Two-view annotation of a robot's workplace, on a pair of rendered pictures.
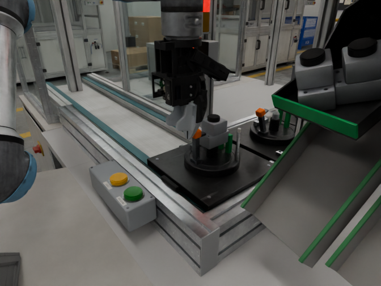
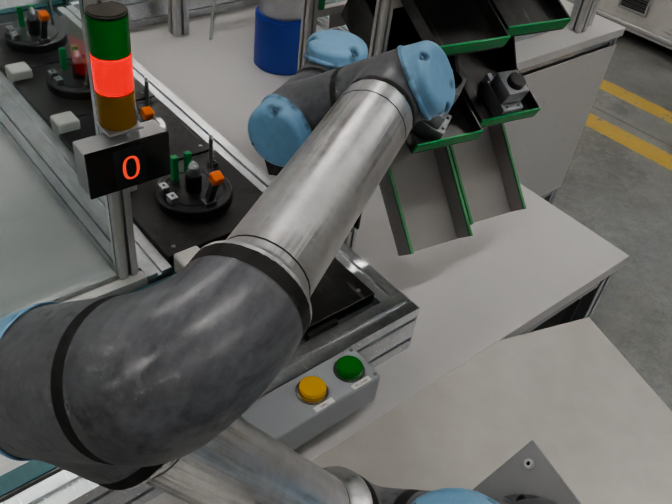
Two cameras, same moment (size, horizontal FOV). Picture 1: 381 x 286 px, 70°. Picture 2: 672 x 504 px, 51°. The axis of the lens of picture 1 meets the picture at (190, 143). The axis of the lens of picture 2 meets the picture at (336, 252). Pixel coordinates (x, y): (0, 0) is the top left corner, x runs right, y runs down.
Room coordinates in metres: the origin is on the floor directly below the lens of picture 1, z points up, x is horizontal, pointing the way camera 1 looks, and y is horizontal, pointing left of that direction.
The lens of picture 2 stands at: (0.58, 0.80, 1.78)
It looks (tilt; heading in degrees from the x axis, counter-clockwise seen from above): 41 degrees down; 264
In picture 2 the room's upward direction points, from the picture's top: 8 degrees clockwise
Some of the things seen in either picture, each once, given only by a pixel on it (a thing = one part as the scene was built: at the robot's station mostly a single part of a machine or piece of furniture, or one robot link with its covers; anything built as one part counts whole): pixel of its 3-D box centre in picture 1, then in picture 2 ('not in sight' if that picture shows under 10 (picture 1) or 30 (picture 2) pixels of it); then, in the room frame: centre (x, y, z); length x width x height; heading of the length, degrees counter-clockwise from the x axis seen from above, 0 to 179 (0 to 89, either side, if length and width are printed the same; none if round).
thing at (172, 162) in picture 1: (211, 165); (273, 281); (0.59, -0.05, 0.96); 0.24 x 0.24 x 0.02; 39
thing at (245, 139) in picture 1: (274, 122); (193, 179); (0.75, -0.25, 1.01); 0.24 x 0.24 x 0.13; 39
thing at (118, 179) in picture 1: (119, 180); (312, 390); (0.52, 0.17, 0.96); 0.04 x 0.04 x 0.02
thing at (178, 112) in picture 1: (177, 119); not in sight; (0.54, 0.03, 1.11); 0.06 x 0.03 x 0.09; 129
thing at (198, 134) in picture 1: (198, 143); not in sight; (0.56, -0.02, 1.04); 0.04 x 0.02 x 0.08; 129
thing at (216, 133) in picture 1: (216, 128); not in sight; (0.60, -0.06, 1.06); 0.08 x 0.04 x 0.07; 129
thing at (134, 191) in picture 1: (133, 194); (349, 369); (0.47, 0.12, 0.96); 0.04 x 0.04 x 0.02
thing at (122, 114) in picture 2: (200, 21); (116, 105); (0.81, -0.03, 1.28); 0.05 x 0.05 x 0.05
